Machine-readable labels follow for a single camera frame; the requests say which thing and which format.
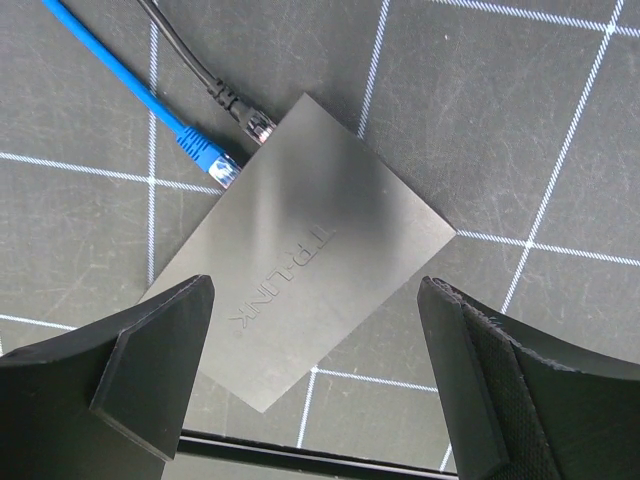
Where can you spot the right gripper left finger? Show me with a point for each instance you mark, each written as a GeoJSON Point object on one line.
{"type": "Point", "coordinates": [107, 400]}

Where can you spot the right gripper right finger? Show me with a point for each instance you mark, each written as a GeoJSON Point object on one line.
{"type": "Point", "coordinates": [521, 404]}

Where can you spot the black grid mat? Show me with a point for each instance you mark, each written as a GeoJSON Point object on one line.
{"type": "Point", "coordinates": [517, 120]}

